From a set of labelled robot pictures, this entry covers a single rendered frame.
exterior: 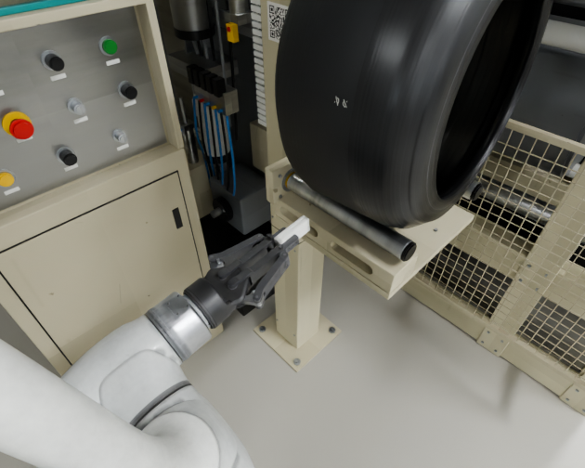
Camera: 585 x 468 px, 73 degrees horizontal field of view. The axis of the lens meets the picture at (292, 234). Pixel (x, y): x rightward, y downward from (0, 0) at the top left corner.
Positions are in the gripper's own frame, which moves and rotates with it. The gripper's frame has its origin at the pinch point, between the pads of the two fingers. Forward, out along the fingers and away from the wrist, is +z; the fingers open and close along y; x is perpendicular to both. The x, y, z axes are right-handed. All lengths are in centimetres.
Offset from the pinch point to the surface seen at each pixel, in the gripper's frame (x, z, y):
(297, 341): 97, 13, 25
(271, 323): 102, 13, 41
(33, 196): 6, -28, 58
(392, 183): -9.5, 11.8, -10.9
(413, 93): -22.9, 14.6, -10.7
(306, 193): 12.1, 17.2, 14.7
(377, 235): 11.8, 17.5, -5.3
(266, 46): -12.1, 28.3, 35.5
